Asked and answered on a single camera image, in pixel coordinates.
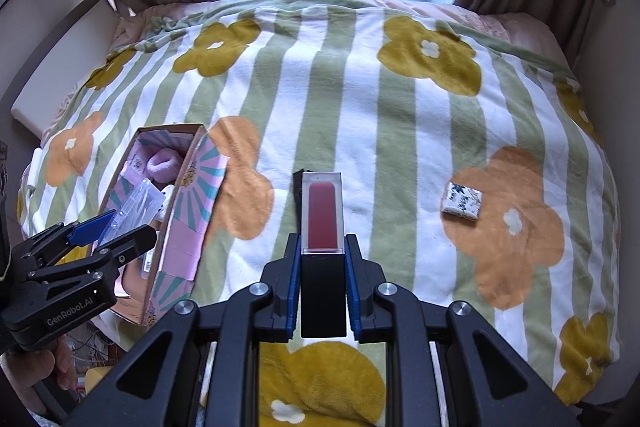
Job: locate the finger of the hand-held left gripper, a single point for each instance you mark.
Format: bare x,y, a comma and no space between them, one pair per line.
90,227
125,243

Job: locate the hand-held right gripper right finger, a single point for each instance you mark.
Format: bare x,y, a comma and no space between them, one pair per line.
352,282

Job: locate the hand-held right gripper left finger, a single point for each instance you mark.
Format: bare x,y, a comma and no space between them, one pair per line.
295,279

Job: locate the red lip gloss tube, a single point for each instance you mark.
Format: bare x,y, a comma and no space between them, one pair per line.
322,257

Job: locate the clear plastic box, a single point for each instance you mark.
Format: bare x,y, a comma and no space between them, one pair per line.
135,207

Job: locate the cardboard box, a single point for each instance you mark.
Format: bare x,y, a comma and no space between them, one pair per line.
180,232

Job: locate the pink fuzzy socks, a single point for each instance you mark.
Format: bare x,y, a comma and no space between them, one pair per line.
162,164

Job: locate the person's left hand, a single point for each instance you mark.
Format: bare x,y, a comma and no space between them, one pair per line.
40,367

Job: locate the white patterned tissue packet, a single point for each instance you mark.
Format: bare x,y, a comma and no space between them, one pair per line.
462,202

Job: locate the white headboard panel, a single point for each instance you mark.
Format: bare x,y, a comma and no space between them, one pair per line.
60,67

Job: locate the floral striped blanket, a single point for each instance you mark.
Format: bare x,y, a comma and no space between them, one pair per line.
360,107

